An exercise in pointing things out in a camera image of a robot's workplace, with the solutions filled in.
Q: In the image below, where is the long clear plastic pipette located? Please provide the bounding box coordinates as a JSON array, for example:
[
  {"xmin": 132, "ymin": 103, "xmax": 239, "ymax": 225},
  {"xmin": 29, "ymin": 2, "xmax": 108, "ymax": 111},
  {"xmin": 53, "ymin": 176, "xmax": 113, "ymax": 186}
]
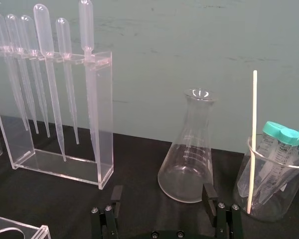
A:
[{"xmin": 78, "ymin": 0, "xmax": 102, "ymax": 186}]

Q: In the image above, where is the large-bulb clear plastic pipette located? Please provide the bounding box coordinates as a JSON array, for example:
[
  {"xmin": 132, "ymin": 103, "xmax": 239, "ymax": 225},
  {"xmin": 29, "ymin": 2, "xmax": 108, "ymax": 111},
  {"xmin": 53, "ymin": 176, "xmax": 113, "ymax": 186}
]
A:
[{"xmin": 33, "ymin": 3, "xmax": 67, "ymax": 162}]

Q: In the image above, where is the clear glass conical flask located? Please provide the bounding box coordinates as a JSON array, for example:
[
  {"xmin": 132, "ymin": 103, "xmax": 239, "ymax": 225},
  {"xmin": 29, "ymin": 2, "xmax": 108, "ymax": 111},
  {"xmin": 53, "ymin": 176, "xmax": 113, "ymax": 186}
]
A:
[{"xmin": 157, "ymin": 88, "xmax": 219, "ymax": 204}]

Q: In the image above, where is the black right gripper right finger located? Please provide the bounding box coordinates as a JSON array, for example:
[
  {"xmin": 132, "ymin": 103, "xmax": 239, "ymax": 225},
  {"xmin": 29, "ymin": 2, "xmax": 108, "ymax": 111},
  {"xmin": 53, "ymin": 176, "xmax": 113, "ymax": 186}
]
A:
[{"xmin": 201, "ymin": 183, "xmax": 244, "ymax": 239}]

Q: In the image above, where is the black table cloth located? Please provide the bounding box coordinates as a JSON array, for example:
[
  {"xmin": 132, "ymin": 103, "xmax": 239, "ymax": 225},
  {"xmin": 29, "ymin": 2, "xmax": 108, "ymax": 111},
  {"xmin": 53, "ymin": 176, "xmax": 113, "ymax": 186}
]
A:
[{"xmin": 0, "ymin": 113, "xmax": 299, "ymax": 239}]

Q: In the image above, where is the small clear plastic pipette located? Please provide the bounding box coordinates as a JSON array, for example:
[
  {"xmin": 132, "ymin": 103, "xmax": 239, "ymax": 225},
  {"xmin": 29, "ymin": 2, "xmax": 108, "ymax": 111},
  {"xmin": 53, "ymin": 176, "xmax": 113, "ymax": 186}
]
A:
[
  {"xmin": 0, "ymin": 12, "xmax": 30, "ymax": 131},
  {"xmin": 4, "ymin": 13, "xmax": 39, "ymax": 134},
  {"xmin": 55, "ymin": 17, "xmax": 80, "ymax": 145},
  {"xmin": 20, "ymin": 14, "xmax": 51, "ymax": 138}
]

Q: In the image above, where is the clear acrylic pipette rack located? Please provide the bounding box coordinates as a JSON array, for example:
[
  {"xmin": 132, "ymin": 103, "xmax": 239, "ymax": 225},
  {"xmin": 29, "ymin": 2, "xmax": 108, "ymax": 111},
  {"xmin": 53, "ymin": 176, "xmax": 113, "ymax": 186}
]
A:
[{"xmin": 0, "ymin": 48, "xmax": 114, "ymax": 191}]

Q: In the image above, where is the large clear glass beaker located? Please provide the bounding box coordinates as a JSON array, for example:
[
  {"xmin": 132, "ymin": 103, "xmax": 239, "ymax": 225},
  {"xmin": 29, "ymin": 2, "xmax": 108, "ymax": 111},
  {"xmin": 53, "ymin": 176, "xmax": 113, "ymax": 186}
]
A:
[{"xmin": 233, "ymin": 135, "xmax": 299, "ymax": 223}]

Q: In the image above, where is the white stirring rod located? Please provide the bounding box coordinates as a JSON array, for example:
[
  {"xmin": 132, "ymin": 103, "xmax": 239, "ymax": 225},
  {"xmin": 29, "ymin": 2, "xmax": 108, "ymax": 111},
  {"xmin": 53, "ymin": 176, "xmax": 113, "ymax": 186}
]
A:
[{"xmin": 246, "ymin": 70, "xmax": 258, "ymax": 215}]

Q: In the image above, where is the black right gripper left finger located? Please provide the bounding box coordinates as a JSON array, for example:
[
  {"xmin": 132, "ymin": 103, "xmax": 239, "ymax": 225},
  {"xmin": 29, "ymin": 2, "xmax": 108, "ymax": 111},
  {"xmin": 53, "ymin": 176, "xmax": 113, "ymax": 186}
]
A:
[{"xmin": 90, "ymin": 185, "xmax": 123, "ymax": 239}]

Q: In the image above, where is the clear acrylic box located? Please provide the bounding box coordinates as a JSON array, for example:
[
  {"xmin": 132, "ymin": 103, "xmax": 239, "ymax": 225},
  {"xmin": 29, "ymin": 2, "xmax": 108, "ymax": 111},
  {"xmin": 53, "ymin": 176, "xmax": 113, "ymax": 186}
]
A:
[{"xmin": 0, "ymin": 213, "xmax": 51, "ymax": 239}]

